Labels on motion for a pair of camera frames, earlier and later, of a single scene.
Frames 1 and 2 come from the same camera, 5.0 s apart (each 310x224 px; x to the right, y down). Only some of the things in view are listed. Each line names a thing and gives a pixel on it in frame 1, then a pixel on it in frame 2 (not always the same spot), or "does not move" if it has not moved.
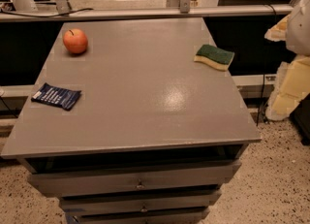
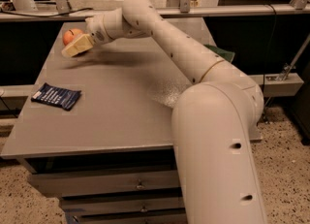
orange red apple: x=75 y=41 does not move
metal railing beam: x=154 y=13 does not move
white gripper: x=299 y=30 to x=95 y=31
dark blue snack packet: x=56 y=96 does not move
